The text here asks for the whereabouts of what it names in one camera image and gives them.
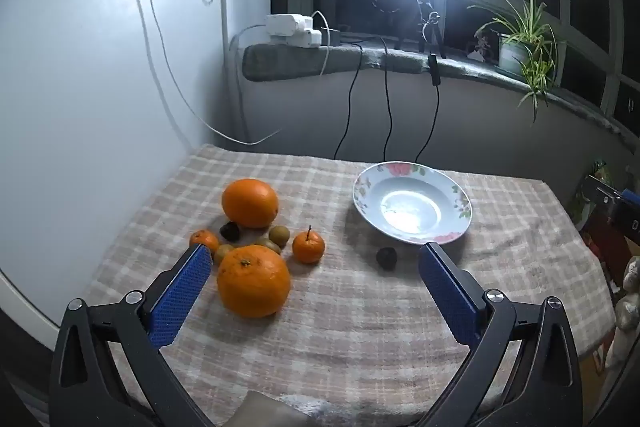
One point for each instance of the black tripod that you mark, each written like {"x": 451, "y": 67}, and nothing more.
{"x": 431, "y": 26}

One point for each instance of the beige checked tablecloth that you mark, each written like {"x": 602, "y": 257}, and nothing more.
{"x": 350, "y": 337}

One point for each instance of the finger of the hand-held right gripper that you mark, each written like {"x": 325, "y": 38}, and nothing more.
{"x": 602, "y": 191}

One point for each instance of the red-brown furniture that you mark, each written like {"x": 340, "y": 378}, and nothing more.
{"x": 605, "y": 252}

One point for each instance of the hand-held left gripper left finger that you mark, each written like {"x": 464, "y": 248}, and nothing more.
{"x": 185, "y": 292}

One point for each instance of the green patterned bag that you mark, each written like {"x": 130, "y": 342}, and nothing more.
{"x": 600, "y": 171}

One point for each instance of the potted spider plant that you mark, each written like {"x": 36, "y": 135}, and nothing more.
{"x": 515, "y": 54}

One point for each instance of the white crumpled plastic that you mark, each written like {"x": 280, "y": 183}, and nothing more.
{"x": 628, "y": 307}

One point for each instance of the grey sill cushion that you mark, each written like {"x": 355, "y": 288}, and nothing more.
{"x": 280, "y": 62}

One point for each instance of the white floral plate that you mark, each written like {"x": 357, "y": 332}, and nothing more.
{"x": 410, "y": 212}

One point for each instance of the small green kiwi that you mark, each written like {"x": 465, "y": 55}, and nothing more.
{"x": 279, "y": 235}
{"x": 268, "y": 245}
{"x": 222, "y": 253}

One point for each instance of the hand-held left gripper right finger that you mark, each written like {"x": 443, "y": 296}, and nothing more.
{"x": 450, "y": 297}

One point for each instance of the white power strip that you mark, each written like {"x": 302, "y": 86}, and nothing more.
{"x": 287, "y": 24}
{"x": 305, "y": 39}

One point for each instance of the large orange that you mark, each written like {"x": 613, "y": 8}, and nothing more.
{"x": 250, "y": 203}
{"x": 253, "y": 283}

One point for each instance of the white cabinet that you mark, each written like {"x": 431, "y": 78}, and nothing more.
{"x": 75, "y": 107}

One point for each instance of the black power adapter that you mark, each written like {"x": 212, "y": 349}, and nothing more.
{"x": 334, "y": 38}

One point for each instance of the small pink flower pot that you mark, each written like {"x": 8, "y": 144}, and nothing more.
{"x": 479, "y": 48}

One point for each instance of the small mandarin with stem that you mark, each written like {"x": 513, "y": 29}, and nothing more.
{"x": 308, "y": 249}

